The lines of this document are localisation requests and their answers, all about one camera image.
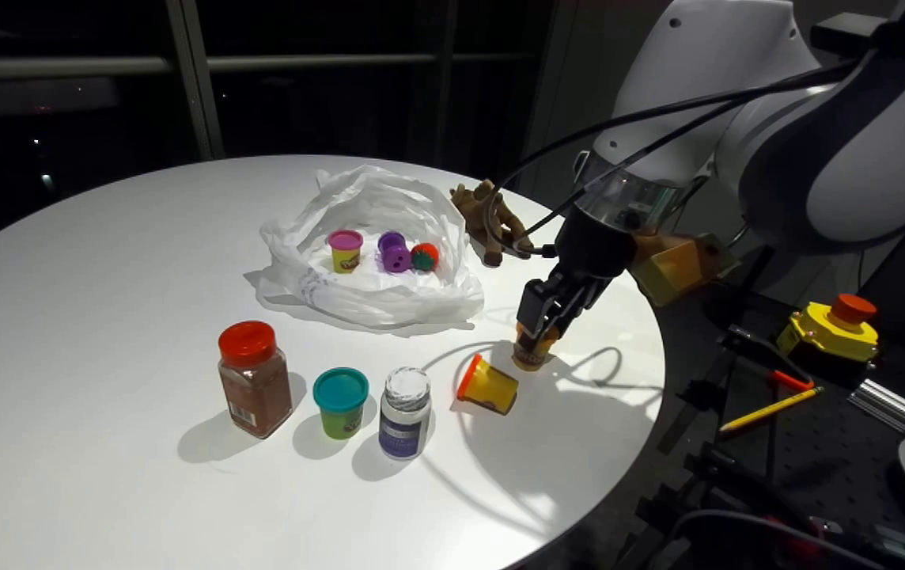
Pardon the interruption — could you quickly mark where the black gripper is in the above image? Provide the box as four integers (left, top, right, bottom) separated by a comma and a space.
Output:
513, 204, 643, 344

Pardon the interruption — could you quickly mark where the yellow container light orange lid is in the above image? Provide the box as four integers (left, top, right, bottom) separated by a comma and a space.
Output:
510, 325, 563, 374

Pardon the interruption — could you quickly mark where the yellow container red-orange lid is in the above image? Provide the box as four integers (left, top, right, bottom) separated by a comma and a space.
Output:
451, 353, 523, 417

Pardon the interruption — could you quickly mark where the red toy strawberry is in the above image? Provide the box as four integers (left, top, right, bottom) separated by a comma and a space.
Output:
407, 241, 446, 277

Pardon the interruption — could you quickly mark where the purple plastic container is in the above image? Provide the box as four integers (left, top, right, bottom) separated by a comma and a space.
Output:
372, 228, 413, 277

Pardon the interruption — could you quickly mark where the yellow-green container magenta lid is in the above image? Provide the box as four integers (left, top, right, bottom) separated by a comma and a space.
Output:
324, 228, 367, 277

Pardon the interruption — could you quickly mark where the brown toy deer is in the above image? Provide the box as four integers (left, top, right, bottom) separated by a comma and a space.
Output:
446, 177, 536, 268

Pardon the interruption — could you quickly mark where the white-lid jar blue label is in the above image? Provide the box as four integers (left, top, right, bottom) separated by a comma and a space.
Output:
377, 364, 435, 460

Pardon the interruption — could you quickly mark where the white plastic bag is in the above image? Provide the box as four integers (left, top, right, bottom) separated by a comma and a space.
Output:
244, 163, 489, 337

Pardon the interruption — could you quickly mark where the green container teal lid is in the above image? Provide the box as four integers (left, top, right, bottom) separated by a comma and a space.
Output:
309, 364, 372, 442

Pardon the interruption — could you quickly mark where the yellow emergency stop button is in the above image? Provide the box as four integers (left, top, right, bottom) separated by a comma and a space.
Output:
774, 292, 881, 367

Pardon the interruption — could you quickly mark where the brown spice jar red lid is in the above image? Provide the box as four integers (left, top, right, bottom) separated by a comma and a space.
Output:
214, 317, 298, 441

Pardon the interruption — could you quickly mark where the yellowish wrist camera box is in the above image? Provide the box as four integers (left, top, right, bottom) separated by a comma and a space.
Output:
630, 230, 725, 307

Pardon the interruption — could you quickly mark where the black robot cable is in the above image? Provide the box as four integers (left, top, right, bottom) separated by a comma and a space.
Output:
502, 61, 865, 237

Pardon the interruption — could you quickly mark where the red-handled tool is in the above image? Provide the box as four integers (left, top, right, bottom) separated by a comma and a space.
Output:
721, 325, 819, 397

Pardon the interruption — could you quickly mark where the yellow-handled tool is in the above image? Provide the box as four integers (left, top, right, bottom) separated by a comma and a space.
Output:
714, 383, 826, 437

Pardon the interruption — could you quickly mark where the grey floor cable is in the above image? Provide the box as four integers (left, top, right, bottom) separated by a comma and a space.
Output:
670, 506, 890, 570

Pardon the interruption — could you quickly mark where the aluminium rail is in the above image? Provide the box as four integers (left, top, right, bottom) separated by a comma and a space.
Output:
852, 376, 905, 433

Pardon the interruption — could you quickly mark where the grey camera on mount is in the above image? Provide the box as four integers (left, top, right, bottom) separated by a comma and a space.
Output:
811, 8, 881, 51

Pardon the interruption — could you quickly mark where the metal window post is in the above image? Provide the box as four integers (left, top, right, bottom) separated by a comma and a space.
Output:
161, 0, 226, 163

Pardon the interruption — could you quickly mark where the horizontal window rail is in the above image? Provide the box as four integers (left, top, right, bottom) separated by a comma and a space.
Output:
0, 51, 528, 83

